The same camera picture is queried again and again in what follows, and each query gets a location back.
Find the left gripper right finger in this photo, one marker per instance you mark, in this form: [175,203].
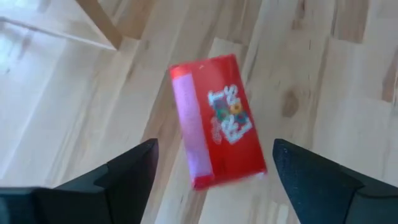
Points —
[326,193]

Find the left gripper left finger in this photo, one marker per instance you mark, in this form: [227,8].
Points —
[93,196]

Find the Froot Loops cereal box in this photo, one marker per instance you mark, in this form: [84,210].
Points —
[227,124]

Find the wooden slatted shelf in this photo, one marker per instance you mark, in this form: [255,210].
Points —
[102,21]

